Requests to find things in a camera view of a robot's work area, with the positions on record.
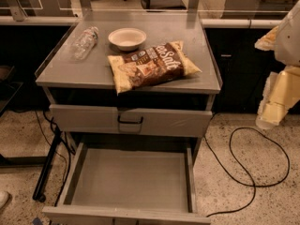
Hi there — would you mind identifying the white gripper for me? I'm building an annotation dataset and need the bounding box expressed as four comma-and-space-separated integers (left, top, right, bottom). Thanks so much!
254, 1, 300, 129

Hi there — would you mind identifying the brown chip bag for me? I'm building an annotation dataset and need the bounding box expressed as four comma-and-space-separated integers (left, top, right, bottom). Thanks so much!
108, 40, 201, 94

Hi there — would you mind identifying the grey drawer cabinet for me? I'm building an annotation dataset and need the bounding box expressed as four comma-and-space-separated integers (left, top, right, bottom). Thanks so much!
37, 10, 221, 225

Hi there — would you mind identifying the open middle drawer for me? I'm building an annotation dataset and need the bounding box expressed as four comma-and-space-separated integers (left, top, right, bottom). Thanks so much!
43, 143, 211, 225

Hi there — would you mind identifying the closed top drawer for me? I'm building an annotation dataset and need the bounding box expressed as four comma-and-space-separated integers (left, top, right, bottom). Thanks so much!
50, 104, 212, 137

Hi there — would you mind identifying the white paper bowl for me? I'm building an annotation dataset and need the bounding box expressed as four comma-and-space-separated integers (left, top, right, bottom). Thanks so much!
108, 28, 147, 52

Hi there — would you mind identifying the clear plastic water bottle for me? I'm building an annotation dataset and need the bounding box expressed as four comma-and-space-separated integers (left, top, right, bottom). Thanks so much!
70, 26, 98, 60

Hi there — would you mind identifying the white shoe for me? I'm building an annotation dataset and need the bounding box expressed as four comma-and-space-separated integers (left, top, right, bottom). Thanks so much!
0, 191, 9, 209

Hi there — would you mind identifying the black floor cable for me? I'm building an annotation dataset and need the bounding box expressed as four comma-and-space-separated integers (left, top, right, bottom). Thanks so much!
203, 127, 291, 218

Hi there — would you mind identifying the black drawer handle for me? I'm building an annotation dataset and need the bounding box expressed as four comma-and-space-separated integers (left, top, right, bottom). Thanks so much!
117, 115, 143, 125

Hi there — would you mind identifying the black table leg frame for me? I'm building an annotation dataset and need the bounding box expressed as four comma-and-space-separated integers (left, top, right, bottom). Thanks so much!
0, 127, 62, 203

